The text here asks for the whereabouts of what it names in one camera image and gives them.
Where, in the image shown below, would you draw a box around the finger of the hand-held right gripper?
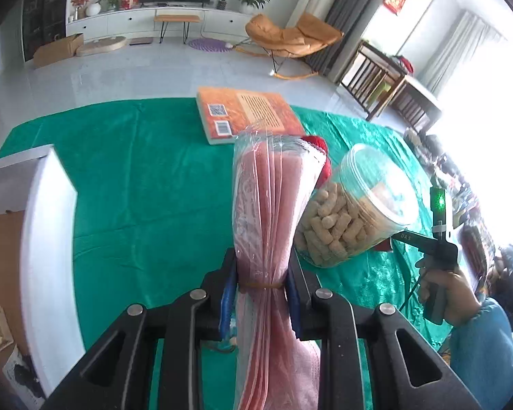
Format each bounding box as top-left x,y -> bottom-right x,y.
391,231 -> 437,254

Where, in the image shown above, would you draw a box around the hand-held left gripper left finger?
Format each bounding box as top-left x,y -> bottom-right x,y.
40,248 -> 240,410

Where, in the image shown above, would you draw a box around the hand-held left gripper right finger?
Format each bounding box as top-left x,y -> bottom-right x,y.
284,250 -> 482,410

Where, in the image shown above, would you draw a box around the clear plastic snack jar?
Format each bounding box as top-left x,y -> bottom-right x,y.
293,143 -> 420,269

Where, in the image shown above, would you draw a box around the person's right forearm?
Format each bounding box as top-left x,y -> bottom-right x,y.
438,297 -> 513,410

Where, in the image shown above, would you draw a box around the person's right hand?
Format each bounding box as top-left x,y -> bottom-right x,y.
417,257 -> 484,328

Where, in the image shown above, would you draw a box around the green satin tablecloth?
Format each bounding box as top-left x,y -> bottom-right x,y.
0,98 -> 458,410

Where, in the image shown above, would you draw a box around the red knit item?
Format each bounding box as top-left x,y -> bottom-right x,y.
299,135 -> 332,189

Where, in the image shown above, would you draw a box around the dark wooden crib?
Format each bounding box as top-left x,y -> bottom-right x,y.
340,39 -> 443,131

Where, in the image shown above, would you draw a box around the orange book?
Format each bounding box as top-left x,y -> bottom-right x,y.
196,86 -> 306,146

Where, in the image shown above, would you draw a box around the white sheer curtain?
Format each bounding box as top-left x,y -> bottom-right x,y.
419,11 -> 505,95

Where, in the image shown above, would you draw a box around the white storage box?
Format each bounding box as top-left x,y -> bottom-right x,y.
0,144 -> 84,410

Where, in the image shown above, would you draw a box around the black printed white packet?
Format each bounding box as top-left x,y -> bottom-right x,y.
2,345 -> 44,400

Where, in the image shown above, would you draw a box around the grey curtain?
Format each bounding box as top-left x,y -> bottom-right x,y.
310,0 -> 405,78

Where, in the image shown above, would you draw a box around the orange lounge chair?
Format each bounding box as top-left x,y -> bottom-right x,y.
234,12 -> 345,80

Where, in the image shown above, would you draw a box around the purple round mat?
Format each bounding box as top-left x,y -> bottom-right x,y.
187,38 -> 234,53

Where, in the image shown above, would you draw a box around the beige oval floor pad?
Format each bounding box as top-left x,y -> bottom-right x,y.
76,36 -> 127,57

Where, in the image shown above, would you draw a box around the wooden stool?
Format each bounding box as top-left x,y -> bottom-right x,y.
154,14 -> 202,44

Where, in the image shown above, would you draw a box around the white low cabinet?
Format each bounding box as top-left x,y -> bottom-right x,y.
66,3 -> 291,46

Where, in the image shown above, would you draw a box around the brown cardboard box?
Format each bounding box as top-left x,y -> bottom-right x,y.
33,33 -> 85,68

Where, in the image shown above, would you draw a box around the red flowers in vase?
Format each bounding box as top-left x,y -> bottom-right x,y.
70,0 -> 97,20

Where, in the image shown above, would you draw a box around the dark bookcase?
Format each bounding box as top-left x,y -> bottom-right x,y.
23,0 -> 71,63

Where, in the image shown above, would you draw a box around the black cable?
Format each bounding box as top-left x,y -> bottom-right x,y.
399,265 -> 426,310

